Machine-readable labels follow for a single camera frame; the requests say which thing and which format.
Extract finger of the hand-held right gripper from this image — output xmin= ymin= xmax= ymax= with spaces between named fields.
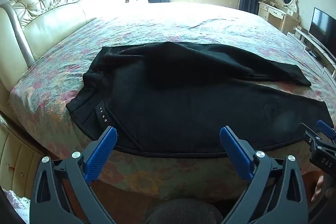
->
xmin=299 ymin=123 xmax=325 ymax=152
xmin=316 ymin=120 xmax=336 ymax=141

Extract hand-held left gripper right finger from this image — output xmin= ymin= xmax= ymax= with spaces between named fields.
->
xmin=219 ymin=126 xmax=308 ymax=224

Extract cream tufted leather headboard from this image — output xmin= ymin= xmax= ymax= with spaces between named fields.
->
xmin=0 ymin=0 xmax=127 ymax=119

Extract black pants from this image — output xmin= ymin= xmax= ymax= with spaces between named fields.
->
xmin=66 ymin=42 xmax=334 ymax=159

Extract cream dressing table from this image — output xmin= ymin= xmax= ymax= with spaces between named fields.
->
xmin=258 ymin=0 xmax=300 ymax=35

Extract cream bedside cabinet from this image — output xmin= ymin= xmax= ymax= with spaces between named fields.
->
xmin=0 ymin=119 xmax=54 ymax=201

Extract white patterned cloth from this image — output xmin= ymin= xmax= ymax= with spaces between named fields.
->
xmin=6 ymin=189 xmax=32 ymax=223

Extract black flat television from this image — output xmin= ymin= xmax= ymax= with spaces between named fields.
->
xmin=308 ymin=7 xmax=336 ymax=57

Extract person's right hand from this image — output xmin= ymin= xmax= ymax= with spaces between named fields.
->
xmin=311 ymin=172 xmax=336 ymax=203

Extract white television stand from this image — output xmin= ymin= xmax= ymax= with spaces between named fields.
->
xmin=287 ymin=26 xmax=336 ymax=80

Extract floral bedspread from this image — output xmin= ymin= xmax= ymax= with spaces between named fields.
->
xmin=8 ymin=2 xmax=336 ymax=201

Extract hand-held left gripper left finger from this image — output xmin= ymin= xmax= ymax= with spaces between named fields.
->
xmin=29 ymin=126 xmax=118 ymax=224

